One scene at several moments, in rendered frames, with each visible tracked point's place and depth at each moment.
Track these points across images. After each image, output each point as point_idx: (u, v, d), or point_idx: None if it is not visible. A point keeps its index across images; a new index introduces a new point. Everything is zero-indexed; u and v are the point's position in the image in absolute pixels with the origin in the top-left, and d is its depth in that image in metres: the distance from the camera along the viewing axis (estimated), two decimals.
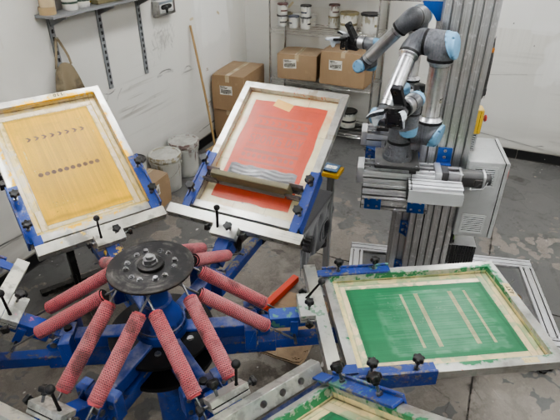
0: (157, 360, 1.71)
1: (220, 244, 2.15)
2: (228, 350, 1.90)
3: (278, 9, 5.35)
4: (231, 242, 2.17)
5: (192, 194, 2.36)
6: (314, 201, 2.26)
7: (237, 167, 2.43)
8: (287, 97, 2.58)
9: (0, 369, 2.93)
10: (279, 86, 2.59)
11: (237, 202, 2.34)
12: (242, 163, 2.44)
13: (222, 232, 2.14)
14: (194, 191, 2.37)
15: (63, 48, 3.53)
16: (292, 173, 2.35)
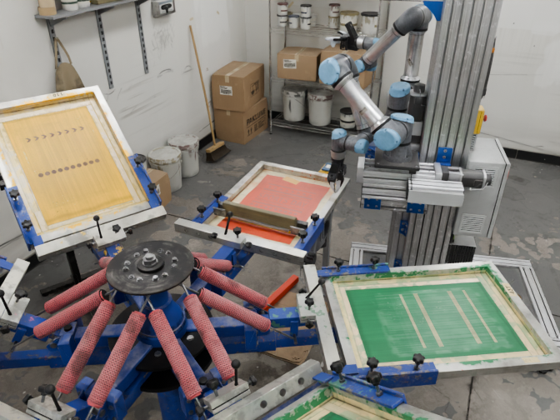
0: (157, 360, 1.71)
1: (224, 250, 2.20)
2: (228, 350, 1.90)
3: (278, 9, 5.35)
4: (234, 252, 2.23)
5: (200, 219, 2.49)
6: (315, 240, 2.42)
7: None
8: (295, 177, 2.96)
9: (0, 369, 2.93)
10: (289, 167, 2.99)
11: (242, 232, 2.46)
12: None
13: (230, 237, 2.22)
14: (202, 217, 2.50)
15: (63, 48, 3.53)
16: None
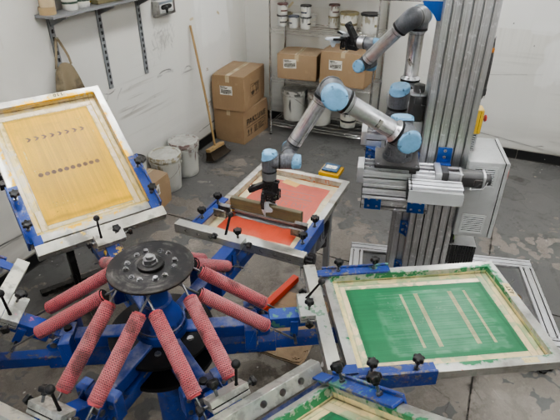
0: (157, 360, 1.71)
1: (224, 250, 2.20)
2: (228, 350, 1.90)
3: (278, 9, 5.35)
4: (234, 252, 2.23)
5: (200, 220, 2.49)
6: (315, 242, 2.42)
7: None
8: (295, 179, 2.97)
9: (0, 369, 2.93)
10: (289, 169, 3.00)
11: (242, 234, 2.47)
12: None
13: (230, 238, 2.22)
14: (202, 218, 2.50)
15: (63, 48, 3.53)
16: None
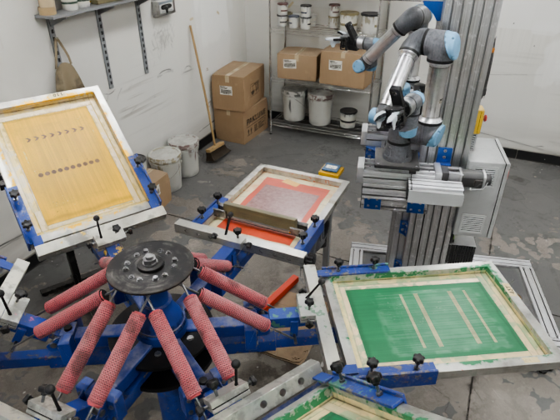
0: (157, 360, 1.71)
1: (224, 250, 2.20)
2: (228, 350, 1.90)
3: (278, 9, 5.35)
4: (234, 252, 2.23)
5: (200, 220, 2.49)
6: (315, 242, 2.42)
7: None
8: (295, 179, 2.97)
9: (0, 369, 2.93)
10: (289, 169, 3.00)
11: (242, 233, 2.47)
12: None
13: (230, 238, 2.22)
14: (202, 218, 2.50)
15: (63, 48, 3.53)
16: None
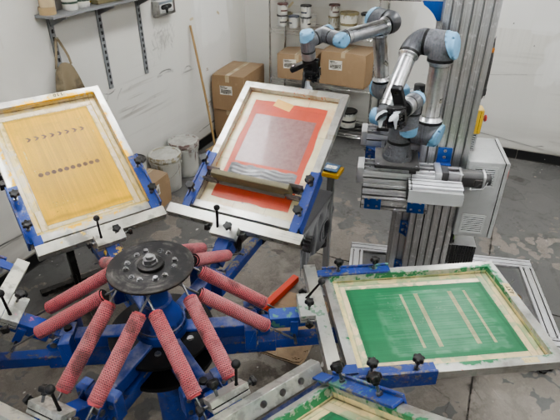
0: (157, 360, 1.71)
1: (220, 244, 2.15)
2: (228, 350, 1.90)
3: (278, 9, 5.35)
4: (231, 242, 2.17)
5: (192, 194, 2.36)
6: (314, 201, 2.26)
7: (237, 167, 2.43)
8: (287, 97, 2.58)
9: (0, 369, 2.93)
10: (279, 86, 2.59)
11: (237, 202, 2.34)
12: (242, 163, 2.44)
13: (222, 232, 2.14)
14: (194, 191, 2.37)
15: (63, 48, 3.53)
16: (292, 173, 2.35)
